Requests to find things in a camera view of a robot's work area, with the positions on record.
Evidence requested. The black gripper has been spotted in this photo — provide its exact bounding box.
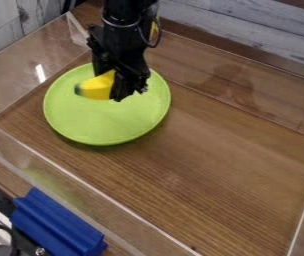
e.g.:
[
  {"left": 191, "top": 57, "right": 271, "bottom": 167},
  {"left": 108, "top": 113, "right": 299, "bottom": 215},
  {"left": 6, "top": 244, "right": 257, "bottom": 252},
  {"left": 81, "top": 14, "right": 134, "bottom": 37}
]
[{"left": 86, "top": 18, "right": 152, "bottom": 102}]

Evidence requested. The yellow toy banana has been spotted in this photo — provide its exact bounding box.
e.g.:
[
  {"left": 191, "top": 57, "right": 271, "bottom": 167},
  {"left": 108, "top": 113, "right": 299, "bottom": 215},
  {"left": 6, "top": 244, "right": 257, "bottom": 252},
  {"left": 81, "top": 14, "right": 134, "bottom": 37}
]
[{"left": 74, "top": 70, "right": 114, "bottom": 100}]

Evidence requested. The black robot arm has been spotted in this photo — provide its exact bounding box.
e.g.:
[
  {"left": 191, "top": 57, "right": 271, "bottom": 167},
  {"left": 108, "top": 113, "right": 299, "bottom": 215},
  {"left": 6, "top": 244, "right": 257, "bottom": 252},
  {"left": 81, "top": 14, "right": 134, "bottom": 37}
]
[{"left": 86, "top": 0, "right": 161, "bottom": 102}]

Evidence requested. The green round plate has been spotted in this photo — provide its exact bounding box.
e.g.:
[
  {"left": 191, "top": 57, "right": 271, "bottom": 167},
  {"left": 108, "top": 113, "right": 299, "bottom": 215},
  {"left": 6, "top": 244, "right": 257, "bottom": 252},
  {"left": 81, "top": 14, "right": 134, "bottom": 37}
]
[{"left": 42, "top": 63, "right": 172, "bottom": 146}]

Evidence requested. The blue plastic block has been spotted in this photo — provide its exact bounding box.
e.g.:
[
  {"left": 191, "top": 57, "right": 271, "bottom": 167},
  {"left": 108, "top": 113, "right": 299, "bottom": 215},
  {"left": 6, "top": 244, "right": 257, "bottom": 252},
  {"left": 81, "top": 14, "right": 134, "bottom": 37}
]
[{"left": 10, "top": 187, "right": 108, "bottom": 256}]

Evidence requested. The clear acrylic triangle bracket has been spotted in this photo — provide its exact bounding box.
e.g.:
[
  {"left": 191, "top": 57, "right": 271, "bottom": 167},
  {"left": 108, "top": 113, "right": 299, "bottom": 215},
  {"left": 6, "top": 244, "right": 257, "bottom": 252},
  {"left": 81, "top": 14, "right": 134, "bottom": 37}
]
[{"left": 65, "top": 12, "right": 89, "bottom": 47}]

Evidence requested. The clear acrylic tray wall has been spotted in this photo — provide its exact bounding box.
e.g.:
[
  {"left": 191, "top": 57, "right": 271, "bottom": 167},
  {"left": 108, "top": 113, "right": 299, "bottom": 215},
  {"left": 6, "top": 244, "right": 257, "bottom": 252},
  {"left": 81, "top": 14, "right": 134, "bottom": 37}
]
[{"left": 0, "top": 113, "right": 203, "bottom": 256}]

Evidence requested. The black cable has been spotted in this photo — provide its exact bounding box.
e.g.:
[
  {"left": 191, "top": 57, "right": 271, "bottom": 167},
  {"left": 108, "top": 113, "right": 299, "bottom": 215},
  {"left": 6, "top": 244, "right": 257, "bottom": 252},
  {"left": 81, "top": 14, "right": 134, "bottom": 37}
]
[{"left": 0, "top": 224, "right": 20, "bottom": 256}]

